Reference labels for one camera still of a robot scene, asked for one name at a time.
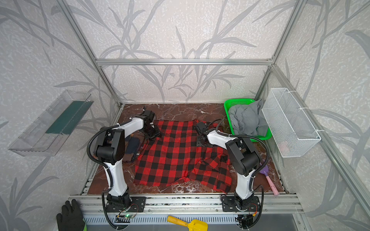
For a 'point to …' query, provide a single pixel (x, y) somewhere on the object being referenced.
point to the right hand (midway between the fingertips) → (202, 138)
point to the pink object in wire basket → (284, 147)
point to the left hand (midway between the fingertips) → (161, 132)
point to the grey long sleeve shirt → (249, 119)
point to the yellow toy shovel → (194, 225)
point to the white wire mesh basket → (289, 128)
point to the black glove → (72, 218)
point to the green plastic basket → (229, 103)
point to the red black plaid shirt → (173, 155)
